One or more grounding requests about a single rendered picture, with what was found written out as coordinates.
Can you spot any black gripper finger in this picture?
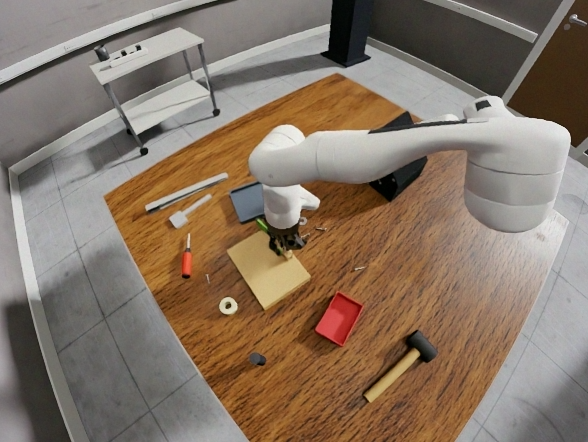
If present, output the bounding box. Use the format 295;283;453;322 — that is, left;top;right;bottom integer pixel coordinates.
262;216;283;248
280;233;307;252

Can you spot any pale wooden board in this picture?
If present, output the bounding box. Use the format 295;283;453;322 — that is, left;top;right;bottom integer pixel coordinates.
227;230;311;311

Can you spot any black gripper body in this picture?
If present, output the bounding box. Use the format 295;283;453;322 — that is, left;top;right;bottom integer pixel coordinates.
266;218;300;240

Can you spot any beige ring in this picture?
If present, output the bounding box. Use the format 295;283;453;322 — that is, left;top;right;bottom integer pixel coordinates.
220;297;237;315

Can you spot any black-headed mallet with wooden handle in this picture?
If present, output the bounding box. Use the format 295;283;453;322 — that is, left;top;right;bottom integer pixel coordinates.
363;329;439;403

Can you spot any red screwdriver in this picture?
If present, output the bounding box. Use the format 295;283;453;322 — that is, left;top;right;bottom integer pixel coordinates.
181;234;192;279

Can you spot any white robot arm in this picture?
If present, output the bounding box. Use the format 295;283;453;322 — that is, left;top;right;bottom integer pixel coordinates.
248;96;571;233

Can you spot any black cylinder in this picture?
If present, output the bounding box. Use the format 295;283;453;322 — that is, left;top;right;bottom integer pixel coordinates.
249;352;266;365

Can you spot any red rectangular tray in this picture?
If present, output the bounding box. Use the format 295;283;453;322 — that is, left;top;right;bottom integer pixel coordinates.
314;291;364;347

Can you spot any black and green spring clamp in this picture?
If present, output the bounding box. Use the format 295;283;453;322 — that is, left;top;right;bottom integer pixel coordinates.
255;217;282;256

